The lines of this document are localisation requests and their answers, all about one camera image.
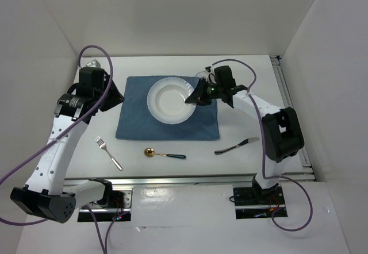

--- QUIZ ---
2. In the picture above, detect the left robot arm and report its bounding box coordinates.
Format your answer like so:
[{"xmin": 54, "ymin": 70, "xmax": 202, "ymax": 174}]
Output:
[{"xmin": 10, "ymin": 74, "xmax": 123, "ymax": 224}]

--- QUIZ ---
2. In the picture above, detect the aluminium rail frame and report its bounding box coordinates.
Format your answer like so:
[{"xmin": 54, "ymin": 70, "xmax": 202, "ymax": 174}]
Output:
[{"xmin": 270, "ymin": 56, "xmax": 316, "ymax": 182}]

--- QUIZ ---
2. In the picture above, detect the blue cloth napkin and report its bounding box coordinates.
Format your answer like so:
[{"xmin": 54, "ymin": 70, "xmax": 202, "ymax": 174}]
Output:
[{"xmin": 116, "ymin": 75, "xmax": 220, "ymax": 141}]

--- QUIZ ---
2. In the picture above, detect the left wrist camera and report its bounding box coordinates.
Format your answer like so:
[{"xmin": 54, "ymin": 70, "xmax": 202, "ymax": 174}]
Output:
[{"xmin": 79, "ymin": 60, "xmax": 107, "ymax": 90}]

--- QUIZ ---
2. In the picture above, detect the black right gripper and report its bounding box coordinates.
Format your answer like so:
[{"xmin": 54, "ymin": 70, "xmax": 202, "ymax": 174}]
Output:
[{"xmin": 185, "ymin": 78, "xmax": 223, "ymax": 106}]

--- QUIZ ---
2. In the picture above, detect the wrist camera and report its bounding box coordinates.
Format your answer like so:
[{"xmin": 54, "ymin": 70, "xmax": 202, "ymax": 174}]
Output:
[
  {"xmin": 196, "ymin": 66, "xmax": 216, "ymax": 84},
  {"xmin": 79, "ymin": 60, "xmax": 107, "ymax": 90}
]

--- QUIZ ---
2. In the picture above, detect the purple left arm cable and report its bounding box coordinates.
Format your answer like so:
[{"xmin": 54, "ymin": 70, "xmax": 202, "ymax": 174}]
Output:
[{"xmin": 0, "ymin": 44, "xmax": 127, "ymax": 253}]

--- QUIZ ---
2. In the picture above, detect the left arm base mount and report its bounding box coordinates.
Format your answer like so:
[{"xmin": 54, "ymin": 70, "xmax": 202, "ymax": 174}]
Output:
[{"xmin": 87, "ymin": 187, "xmax": 133, "ymax": 222}]

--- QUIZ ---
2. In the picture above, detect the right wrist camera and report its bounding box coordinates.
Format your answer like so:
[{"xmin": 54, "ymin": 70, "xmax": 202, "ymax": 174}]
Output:
[{"xmin": 196, "ymin": 66, "xmax": 216, "ymax": 84}]

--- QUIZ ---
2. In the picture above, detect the silver fork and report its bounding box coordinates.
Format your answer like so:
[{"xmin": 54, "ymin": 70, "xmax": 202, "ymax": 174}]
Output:
[{"xmin": 95, "ymin": 136, "xmax": 123, "ymax": 171}]

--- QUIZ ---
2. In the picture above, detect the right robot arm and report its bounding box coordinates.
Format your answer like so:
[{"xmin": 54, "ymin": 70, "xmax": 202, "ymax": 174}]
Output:
[{"xmin": 185, "ymin": 66, "xmax": 304, "ymax": 203}]

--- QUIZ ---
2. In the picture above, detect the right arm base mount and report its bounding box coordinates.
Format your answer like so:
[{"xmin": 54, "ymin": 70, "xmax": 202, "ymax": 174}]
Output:
[{"xmin": 229, "ymin": 186, "xmax": 288, "ymax": 220}]

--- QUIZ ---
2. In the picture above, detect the silver table knife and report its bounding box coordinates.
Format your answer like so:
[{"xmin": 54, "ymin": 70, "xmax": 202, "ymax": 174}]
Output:
[{"xmin": 214, "ymin": 137, "xmax": 259, "ymax": 155}]

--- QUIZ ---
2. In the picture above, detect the gold spoon with dark handle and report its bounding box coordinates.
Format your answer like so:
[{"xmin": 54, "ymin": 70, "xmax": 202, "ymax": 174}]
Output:
[{"xmin": 144, "ymin": 148, "xmax": 186, "ymax": 159}]

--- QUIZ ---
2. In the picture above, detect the clear glass plate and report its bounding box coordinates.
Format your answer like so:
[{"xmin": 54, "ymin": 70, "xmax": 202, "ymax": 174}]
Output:
[{"xmin": 147, "ymin": 77, "xmax": 196, "ymax": 125}]

